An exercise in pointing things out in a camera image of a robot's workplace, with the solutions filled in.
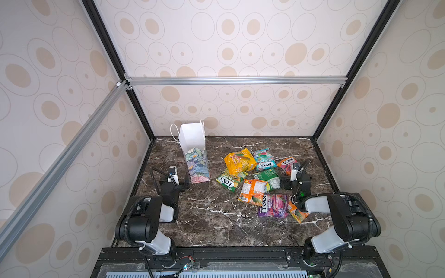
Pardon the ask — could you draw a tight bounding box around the purple Fox's candy bag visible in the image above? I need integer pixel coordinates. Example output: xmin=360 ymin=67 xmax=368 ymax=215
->
xmin=257 ymin=194 xmax=289 ymax=218

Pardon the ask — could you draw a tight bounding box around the floral white paper bag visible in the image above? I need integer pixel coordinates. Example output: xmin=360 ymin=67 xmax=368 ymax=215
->
xmin=170 ymin=120 xmax=211 ymax=184

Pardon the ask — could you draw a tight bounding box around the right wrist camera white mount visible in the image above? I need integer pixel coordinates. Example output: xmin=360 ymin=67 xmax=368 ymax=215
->
xmin=290 ymin=162 xmax=301 ymax=182

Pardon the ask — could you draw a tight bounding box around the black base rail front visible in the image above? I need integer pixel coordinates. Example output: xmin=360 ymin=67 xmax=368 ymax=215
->
xmin=91 ymin=246 xmax=389 ymax=278

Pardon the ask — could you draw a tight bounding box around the horizontal aluminium rail back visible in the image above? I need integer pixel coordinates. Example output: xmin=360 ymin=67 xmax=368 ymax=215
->
xmin=127 ymin=75 xmax=348 ymax=86

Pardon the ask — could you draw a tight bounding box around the orange snack bag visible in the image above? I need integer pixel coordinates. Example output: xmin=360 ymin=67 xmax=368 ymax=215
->
xmin=287 ymin=201 xmax=310 ymax=224
xmin=238 ymin=180 xmax=270 ymax=206

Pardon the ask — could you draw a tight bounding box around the green Fox's candy bag small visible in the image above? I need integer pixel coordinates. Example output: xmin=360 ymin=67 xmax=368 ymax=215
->
xmin=216 ymin=169 xmax=248 ymax=192

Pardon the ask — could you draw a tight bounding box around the black frame post right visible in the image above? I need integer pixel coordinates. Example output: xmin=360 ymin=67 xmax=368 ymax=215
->
xmin=312 ymin=0 xmax=401 ymax=142

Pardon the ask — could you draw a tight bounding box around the green snack bag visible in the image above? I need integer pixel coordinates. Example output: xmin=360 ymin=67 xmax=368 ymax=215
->
xmin=253 ymin=169 xmax=280 ymax=192

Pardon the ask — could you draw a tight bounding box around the yellow snack bag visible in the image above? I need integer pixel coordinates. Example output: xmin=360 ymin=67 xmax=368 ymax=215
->
xmin=224 ymin=148 xmax=257 ymax=176

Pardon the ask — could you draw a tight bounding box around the teal Fox's candy bag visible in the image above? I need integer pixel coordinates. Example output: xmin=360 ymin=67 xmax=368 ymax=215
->
xmin=253 ymin=148 xmax=277 ymax=171

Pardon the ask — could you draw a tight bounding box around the pink Fox's candy bag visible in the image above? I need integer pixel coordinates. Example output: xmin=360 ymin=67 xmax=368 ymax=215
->
xmin=277 ymin=156 xmax=299 ymax=176

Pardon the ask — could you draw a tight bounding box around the aluminium rail left side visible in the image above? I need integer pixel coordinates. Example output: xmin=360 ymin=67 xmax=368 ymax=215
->
xmin=1 ymin=80 xmax=129 ymax=260

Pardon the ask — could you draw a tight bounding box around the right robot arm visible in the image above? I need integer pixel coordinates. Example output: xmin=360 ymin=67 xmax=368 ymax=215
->
xmin=280 ymin=174 xmax=381 ymax=261

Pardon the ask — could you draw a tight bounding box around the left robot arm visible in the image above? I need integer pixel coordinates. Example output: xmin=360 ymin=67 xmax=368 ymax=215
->
xmin=115 ymin=166 xmax=190 ymax=259

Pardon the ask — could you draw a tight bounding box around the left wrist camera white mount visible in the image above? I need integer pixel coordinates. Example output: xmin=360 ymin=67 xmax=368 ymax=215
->
xmin=168 ymin=166 xmax=180 ymax=185

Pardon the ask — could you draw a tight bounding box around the black frame post left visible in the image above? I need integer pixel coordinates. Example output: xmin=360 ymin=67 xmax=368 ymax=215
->
xmin=81 ymin=0 xmax=155 ymax=141

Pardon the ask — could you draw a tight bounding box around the black frame post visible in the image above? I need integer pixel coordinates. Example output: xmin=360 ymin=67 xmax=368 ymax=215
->
xmin=312 ymin=0 xmax=401 ymax=142
xmin=81 ymin=0 xmax=155 ymax=141

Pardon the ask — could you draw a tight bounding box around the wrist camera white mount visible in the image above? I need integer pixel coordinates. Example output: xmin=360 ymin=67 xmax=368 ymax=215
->
xmin=290 ymin=162 xmax=301 ymax=182
xmin=168 ymin=166 xmax=180 ymax=185

